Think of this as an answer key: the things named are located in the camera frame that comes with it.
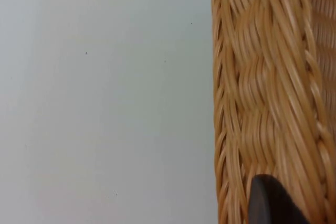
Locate pale brown wicker basket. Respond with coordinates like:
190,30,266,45
208,0,336,224

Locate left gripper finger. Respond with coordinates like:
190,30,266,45
247,173,311,224

